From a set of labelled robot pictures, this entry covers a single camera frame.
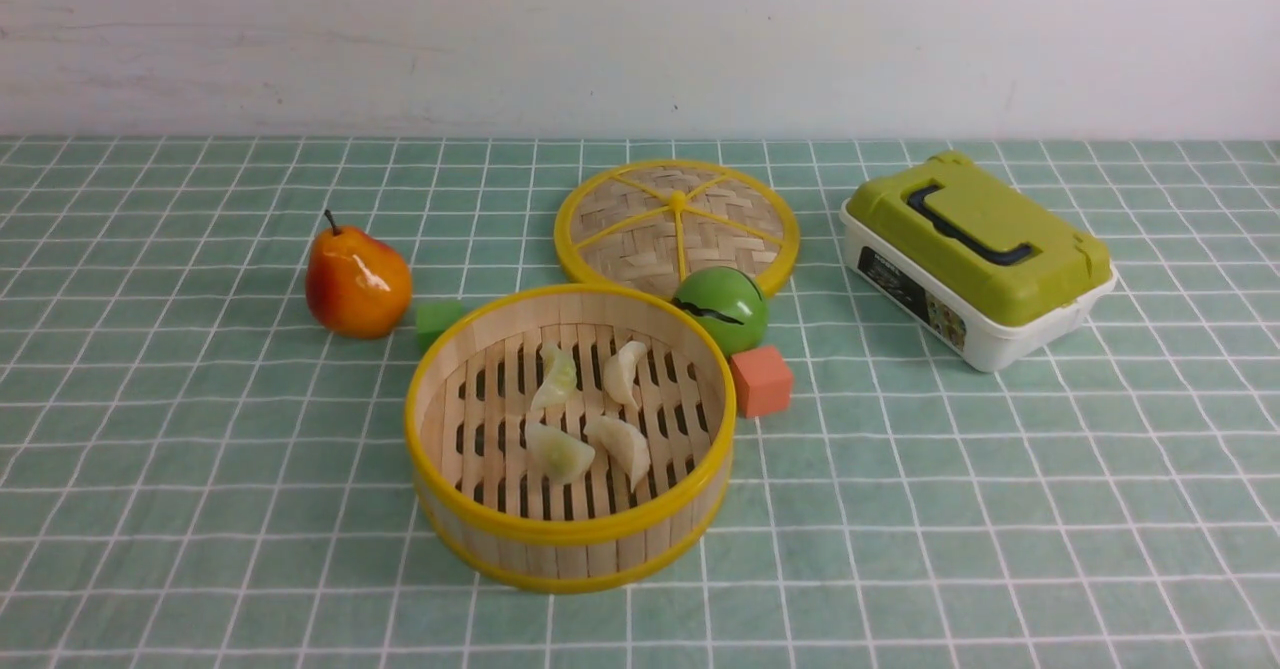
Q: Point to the white dumpling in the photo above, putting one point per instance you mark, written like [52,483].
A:
[624,443]
[620,371]

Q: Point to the pale green dumpling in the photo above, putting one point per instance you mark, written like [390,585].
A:
[555,455]

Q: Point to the woven bamboo steamer lid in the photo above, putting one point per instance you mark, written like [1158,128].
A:
[648,225]

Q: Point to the bamboo steamer tray yellow rim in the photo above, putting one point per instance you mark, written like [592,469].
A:
[468,404]

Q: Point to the green round toy fruit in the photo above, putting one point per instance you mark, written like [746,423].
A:
[728,304]

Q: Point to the green tablecloth white grid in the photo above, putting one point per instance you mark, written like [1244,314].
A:
[197,476]

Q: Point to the orange foam cube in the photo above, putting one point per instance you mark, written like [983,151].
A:
[763,381]

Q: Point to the green foam cube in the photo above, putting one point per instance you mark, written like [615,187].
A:
[431,318]

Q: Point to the orange red toy pear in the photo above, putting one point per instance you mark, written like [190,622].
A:
[355,285]

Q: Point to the white box green lid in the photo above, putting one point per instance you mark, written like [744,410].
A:
[981,265]

